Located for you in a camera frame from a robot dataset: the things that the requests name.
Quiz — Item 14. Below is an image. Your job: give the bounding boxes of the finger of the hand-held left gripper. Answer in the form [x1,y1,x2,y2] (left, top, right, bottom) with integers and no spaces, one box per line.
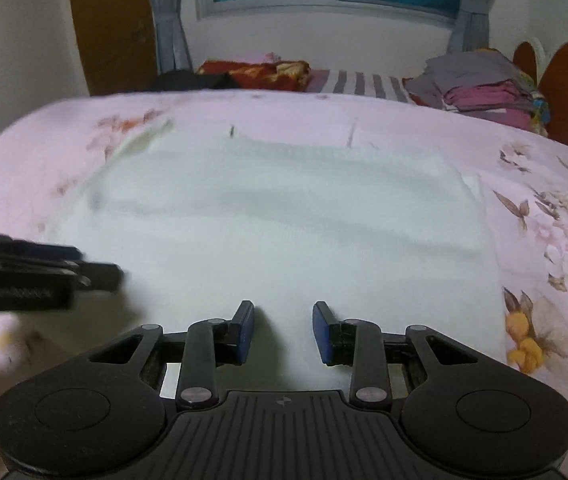
[0,231,85,264]
[61,259,126,293]

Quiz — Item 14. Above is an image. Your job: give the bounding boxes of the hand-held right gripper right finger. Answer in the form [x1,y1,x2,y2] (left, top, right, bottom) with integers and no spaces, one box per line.
[312,300,482,406]

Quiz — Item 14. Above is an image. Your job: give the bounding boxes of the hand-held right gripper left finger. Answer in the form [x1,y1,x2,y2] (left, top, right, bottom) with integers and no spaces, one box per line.
[86,300,256,411]

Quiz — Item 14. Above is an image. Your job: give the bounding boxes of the white knit sweater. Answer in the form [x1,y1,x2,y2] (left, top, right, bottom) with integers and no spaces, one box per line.
[46,119,508,392]

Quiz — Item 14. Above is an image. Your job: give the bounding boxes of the stack of folded clothes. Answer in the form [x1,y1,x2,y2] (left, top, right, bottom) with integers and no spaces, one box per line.
[406,49,550,135]

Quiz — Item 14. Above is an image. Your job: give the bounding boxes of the black cloth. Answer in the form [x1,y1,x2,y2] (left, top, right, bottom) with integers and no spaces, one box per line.
[151,71,239,93]

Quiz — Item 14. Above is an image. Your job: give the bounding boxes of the brown wooden door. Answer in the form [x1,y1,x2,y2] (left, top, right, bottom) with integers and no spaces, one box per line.
[66,0,161,97]

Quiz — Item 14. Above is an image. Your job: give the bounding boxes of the grey striped pillow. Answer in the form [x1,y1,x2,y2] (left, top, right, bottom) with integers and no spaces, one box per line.
[308,68,411,105]

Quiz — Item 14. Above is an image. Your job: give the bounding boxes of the red floral blanket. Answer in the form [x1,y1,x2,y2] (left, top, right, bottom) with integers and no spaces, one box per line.
[196,59,313,93]

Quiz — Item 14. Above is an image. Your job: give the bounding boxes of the pink floral bed sheet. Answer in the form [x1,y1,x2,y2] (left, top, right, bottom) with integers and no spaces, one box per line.
[0,87,568,401]

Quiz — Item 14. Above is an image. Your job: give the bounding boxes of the grey curtain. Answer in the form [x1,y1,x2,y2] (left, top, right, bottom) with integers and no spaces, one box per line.
[444,0,508,57]
[140,0,195,75]

